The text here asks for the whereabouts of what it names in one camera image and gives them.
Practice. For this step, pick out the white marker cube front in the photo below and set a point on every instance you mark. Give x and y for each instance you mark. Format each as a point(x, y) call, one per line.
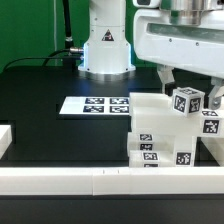
point(187, 101)

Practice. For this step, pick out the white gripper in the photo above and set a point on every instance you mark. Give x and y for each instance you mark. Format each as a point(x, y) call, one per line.
point(184, 34)

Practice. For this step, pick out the white chair back frame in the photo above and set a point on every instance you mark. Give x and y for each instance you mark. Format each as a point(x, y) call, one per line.
point(153, 113)

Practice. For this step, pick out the white front wall rail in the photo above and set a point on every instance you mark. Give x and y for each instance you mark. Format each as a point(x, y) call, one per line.
point(111, 181)

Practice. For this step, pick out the white right wall rail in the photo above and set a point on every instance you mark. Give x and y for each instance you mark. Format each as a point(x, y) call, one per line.
point(216, 147)

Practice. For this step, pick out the white chair seat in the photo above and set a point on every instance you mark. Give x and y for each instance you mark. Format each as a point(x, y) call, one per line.
point(183, 150)

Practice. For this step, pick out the white marker base plate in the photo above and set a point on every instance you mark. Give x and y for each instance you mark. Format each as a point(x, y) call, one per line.
point(81, 105)

